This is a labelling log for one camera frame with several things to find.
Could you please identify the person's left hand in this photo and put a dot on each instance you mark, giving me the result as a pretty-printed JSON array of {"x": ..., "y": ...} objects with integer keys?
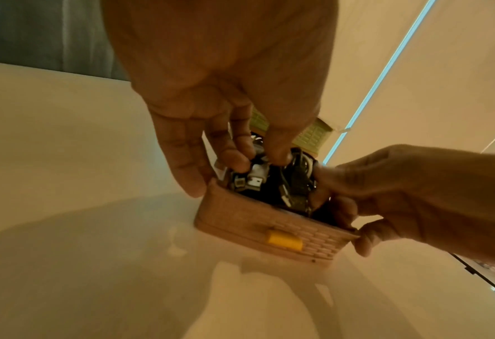
[{"x": 222, "y": 59}]

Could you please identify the blue LED light strip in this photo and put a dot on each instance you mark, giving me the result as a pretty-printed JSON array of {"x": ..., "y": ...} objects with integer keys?
[{"x": 381, "y": 76}]

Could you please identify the white table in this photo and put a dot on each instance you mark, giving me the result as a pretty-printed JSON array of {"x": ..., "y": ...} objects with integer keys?
[{"x": 84, "y": 231}]

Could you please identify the person's right hand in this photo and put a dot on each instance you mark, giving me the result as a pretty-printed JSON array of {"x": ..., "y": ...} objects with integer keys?
[{"x": 419, "y": 202}]

